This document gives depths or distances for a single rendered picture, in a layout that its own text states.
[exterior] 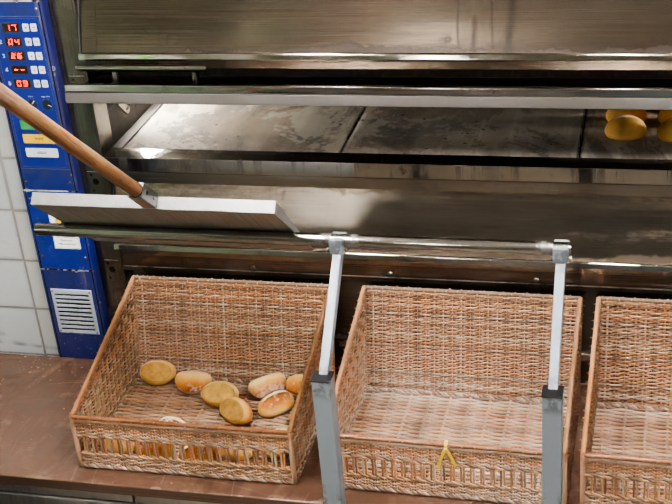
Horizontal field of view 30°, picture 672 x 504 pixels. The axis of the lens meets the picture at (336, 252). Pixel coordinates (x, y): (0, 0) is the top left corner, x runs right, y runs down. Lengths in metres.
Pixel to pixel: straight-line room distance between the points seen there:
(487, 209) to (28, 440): 1.29
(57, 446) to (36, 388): 0.29
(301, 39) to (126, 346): 0.95
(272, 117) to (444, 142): 0.51
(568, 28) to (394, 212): 0.64
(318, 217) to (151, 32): 0.61
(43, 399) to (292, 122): 0.99
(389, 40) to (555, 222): 0.59
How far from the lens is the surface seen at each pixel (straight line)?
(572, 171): 2.98
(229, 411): 3.15
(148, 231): 2.85
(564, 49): 2.84
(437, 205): 3.08
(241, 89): 2.88
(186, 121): 3.41
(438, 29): 2.88
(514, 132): 3.17
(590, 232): 3.05
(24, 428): 3.34
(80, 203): 2.75
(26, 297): 3.58
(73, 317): 3.50
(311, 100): 2.84
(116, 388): 3.29
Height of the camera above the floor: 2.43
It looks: 28 degrees down
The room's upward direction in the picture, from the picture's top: 5 degrees counter-clockwise
